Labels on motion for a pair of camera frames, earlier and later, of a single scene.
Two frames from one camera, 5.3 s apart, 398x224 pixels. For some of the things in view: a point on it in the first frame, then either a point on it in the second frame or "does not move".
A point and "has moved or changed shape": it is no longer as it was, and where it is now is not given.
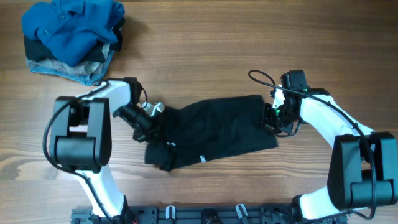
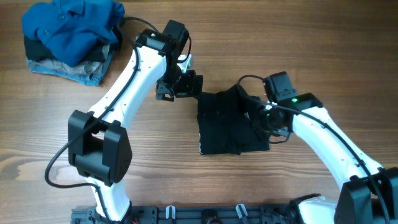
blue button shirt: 71,29 does not move
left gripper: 149,134 to 192,87
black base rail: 202,214 does not move
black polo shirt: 199,131 has moved or changed shape
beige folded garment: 86,68 does not move
